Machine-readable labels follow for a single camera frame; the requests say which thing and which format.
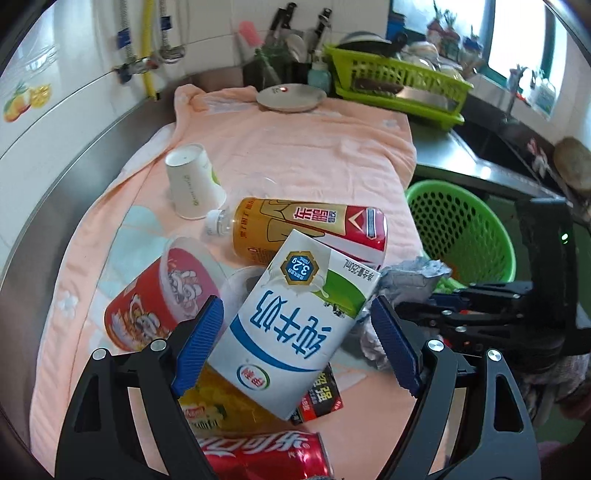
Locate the round wooden cutting board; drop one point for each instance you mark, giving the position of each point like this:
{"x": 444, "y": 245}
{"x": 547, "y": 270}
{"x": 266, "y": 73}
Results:
{"x": 575, "y": 161}

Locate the black knife holder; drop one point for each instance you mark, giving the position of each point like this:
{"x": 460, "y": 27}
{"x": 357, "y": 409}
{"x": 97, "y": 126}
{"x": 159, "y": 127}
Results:
{"x": 281, "y": 64}

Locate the pink towel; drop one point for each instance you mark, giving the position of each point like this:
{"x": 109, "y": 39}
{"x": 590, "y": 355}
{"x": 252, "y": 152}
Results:
{"x": 300, "y": 152}

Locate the orange bottle with red label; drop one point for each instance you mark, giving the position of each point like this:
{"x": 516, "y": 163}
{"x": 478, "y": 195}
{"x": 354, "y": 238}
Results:
{"x": 286, "y": 221}

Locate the teal soap bottle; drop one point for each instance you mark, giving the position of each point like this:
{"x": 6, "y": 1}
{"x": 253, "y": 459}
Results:
{"x": 318, "y": 74}

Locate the yellow gas pipe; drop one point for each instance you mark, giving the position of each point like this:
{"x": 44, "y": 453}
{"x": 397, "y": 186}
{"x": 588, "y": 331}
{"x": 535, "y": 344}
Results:
{"x": 148, "y": 46}

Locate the green plastic dish rack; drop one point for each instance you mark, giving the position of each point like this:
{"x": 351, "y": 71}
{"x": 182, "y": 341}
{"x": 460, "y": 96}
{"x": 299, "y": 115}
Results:
{"x": 397, "y": 69}

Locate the clear plastic cup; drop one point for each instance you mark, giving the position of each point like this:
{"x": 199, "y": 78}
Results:
{"x": 240, "y": 290}

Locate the red printed snack cup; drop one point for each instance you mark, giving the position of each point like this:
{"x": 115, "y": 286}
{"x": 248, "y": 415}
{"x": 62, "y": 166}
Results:
{"x": 152, "y": 300}

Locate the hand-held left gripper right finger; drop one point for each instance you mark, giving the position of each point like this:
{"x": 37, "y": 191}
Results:
{"x": 392, "y": 346}

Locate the green perforated plastic basket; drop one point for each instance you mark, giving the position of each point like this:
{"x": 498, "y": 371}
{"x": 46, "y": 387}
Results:
{"x": 461, "y": 221}

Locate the white blue milk carton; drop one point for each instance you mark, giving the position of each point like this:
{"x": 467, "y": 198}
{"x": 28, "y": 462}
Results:
{"x": 286, "y": 323}

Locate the black snack packet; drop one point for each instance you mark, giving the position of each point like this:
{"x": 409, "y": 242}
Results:
{"x": 318, "y": 397}

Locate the grey wrapper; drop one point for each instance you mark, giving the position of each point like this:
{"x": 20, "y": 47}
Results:
{"x": 406, "y": 277}

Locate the beige ceramic plate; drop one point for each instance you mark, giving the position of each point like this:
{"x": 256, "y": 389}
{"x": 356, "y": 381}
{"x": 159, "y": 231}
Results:
{"x": 291, "y": 98}

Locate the windowsill plants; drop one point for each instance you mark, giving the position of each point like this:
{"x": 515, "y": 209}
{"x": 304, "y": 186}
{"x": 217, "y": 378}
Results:
{"x": 443, "y": 32}

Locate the fruit wall sticker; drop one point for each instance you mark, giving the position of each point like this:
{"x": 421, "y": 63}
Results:
{"x": 23, "y": 101}

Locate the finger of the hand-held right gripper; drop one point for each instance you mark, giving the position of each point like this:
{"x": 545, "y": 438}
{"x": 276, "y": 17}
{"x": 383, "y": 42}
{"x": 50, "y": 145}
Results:
{"x": 485, "y": 293}
{"x": 457, "y": 321}

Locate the yellow snack packet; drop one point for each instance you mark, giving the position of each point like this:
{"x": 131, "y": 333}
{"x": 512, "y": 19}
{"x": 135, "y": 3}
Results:
{"x": 217, "y": 406}

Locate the white paper cup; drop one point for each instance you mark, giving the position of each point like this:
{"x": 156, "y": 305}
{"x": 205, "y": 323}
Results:
{"x": 191, "y": 180}

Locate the steel kitchen sink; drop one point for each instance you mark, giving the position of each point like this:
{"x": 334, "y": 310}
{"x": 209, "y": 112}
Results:
{"x": 498, "y": 143}

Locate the red soda can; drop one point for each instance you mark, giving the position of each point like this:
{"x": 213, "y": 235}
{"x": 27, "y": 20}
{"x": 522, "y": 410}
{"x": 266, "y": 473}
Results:
{"x": 272, "y": 457}

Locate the metal wall tap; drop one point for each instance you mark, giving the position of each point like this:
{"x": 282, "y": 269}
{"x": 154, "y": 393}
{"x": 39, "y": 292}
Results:
{"x": 138, "y": 67}

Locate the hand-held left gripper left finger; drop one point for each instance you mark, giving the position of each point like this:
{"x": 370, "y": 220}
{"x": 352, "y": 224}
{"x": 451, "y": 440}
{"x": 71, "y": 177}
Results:
{"x": 203, "y": 341}

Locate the metal sink faucet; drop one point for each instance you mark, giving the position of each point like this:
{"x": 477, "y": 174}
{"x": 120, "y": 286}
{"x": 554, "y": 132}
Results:
{"x": 515, "y": 92}

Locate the clear plastic jug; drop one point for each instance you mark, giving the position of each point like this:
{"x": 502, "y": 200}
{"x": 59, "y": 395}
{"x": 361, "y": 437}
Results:
{"x": 544, "y": 94}

